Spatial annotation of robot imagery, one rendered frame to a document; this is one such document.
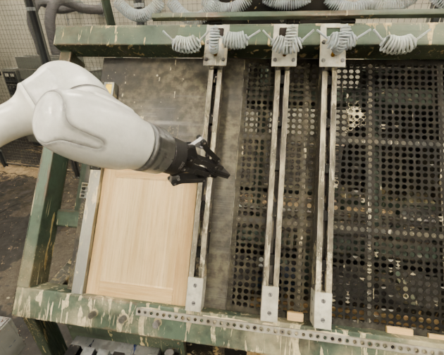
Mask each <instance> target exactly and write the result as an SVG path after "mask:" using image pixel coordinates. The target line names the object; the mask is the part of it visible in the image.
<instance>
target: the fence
mask: <svg viewBox="0 0 444 355"><path fill-rule="evenodd" d="M106 84H108V85H112V88H111V95H112V96H113V97H115V98H116V99H117V94H118V85H117V84H116V83H115V82H105V83H104V86H106ZM103 176H104V168H101V170H92V169H91V171H90V179H89V184H88V189H87V197H86V202H85V210H84V216H83V220H82V229H81V233H80V242H79V247H78V255H77V260H76V264H75V273H74V278H73V286H72V291H71V293H74V294H84V293H86V289H87V279H88V275H89V269H90V261H91V255H92V247H93V241H94V233H95V228H96V223H97V214H98V209H99V200H100V195H101V186H102V181H103Z"/></svg>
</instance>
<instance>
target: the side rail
mask: <svg viewBox="0 0 444 355"><path fill-rule="evenodd" d="M59 60H60V61H68V62H71V63H74V64H77V65H79V66H81V67H83V68H85V64H84V63H83V62H82V61H81V60H80V59H79V58H78V57H76V56H75V55H74V54H73V53H72V52H61V53H60V57H59ZM68 161H69V159H68V158H66V157H63V156H61V155H59V154H56V153H54V152H53V151H51V150H49V149H47V148H46V147H44V146H43V148H42V155H41V159H40V164H39V170H38V175H37V182H36V186H35V193H34V197H33V201H32V208H31V213H30V219H29V224H28V228H27V235H26V239H25V246H24V250H23V257H22V261H21V266H20V272H19V277H18V284H17V286H18V287H31V286H34V285H40V284H43V283H46V282H48V279H49V272H50V268H51V260H52V255H53V250H54V243H55V239H56V231H57V226H56V225H55V222H56V215H57V211H58V210H59V209H61V202H62V197H63V190H64V185H65V181H66V173H67V168H68Z"/></svg>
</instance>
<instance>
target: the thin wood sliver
mask: <svg viewBox="0 0 444 355"><path fill-rule="evenodd" d="M427 337H428V338H431V339H437V340H444V335H439V334H433V333H427Z"/></svg>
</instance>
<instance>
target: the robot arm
mask: <svg viewBox="0 0 444 355"><path fill-rule="evenodd" d="M28 135H34V136H35V138H36V139H37V141H38V142H39V143H40V144H41V145H43V146H44V147H46V148H47V149H49V150H51V151H53V152H54V153H56V154H59V155H61V156H63V157H66V158H69V159H70V160H73V161H77V162H79V163H84V164H87V165H90V166H96V167H100V168H107V169H113V170H124V169H131V170H135V171H141V172H145V173H151V174H155V175H156V174H159V173H166V174H170V175H169V176H168V178H167V179H168V181H169V182H170V183H171V184H172V185H173V186H176V185H179V184H185V183H198V182H205V181H206V178H207V177H208V178H209V177H211V178H217V176H219V177H222V178H225V179H228V178H229V176H230V173H229V172H228V171H227V170H226V169H225V168H224V167H223V166H222V165H221V164H220V163H219V162H220V161H221V160H220V158H219V157H218V156H217V155H216V154H215V153H214V152H213V151H212V150H210V148H209V147H208V145H207V142H206V140H205V139H204V138H203V137H202V136H201V135H197V136H196V140H195V141H193V142H184V141H182V140H180V139H177V138H175V137H173V136H172V135H171V134H170V133H169V132H168V131H167V130H165V129H163V128H160V127H158V126H156V125H154V124H152V123H150V122H147V121H145V120H143V119H141V117H139V116H138V115H137V114H136V113H135V112H134V111H133V110H132V109H131V108H130V107H128V106H126V105H125V104H123V103H122V102H120V101H119V100H117V99H116V98H115V97H113V96H112V95H111V94H110V93H109V91H108V89H107V88H106V87H105V86H104V85H103V84H102V83H101V82H100V81H99V80H98V79H97V78H96V77H95V76H94V75H93V74H91V73H90V72H89V71H87V70H85V69H84V68H83V67H81V66H79V65H77V64H74V63H71V62H68V61H51V62H48V63H45V64H44V65H42V66H40V67H39V68H38V69H37V70H36V71H35V72H34V73H33V75H31V76H29V77H28V78H27V79H25V80H23V81H22V82H20V83H18V86H17V90H16V92H15V94H14V95H13V96H12V97H11V98H10V99H9V100H8V101H6V102H4V103H2V104H0V147H2V146H3V145H5V144H8V143H9V142H12V141H13V140H15V139H18V138H21V137H24V136H28ZM196 147H198V148H199V149H203V150H204V151H205V152H207V153H208V155H210V157H211V159H210V158H206V157H203V156H200V155H198V154H197V150H196ZM195 164H197V165H195ZM199 164H200V165H203V166H204V167H202V166H198V165H199ZM205 166H206V168H207V169H206V168H205Z"/></svg>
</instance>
